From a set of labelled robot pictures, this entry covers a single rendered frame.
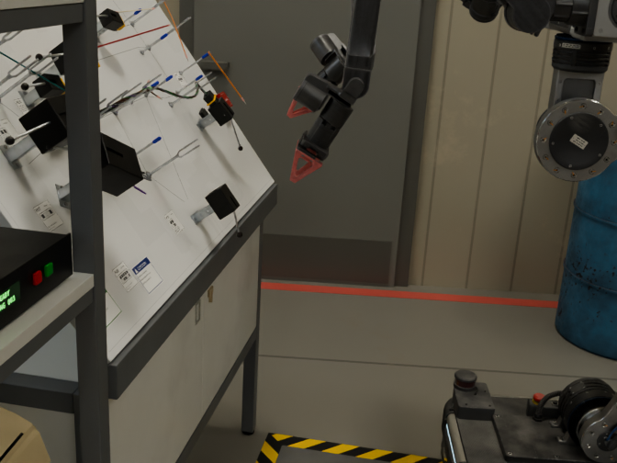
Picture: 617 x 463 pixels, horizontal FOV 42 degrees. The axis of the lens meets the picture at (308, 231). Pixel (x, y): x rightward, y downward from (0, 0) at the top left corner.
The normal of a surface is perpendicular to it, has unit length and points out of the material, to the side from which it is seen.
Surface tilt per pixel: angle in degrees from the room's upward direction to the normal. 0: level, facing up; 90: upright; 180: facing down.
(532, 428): 0
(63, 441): 90
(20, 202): 53
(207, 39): 90
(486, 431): 0
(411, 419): 0
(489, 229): 90
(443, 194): 90
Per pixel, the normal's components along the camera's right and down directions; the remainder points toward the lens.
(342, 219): -0.04, 0.32
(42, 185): 0.82, -0.48
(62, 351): 0.05, -0.94
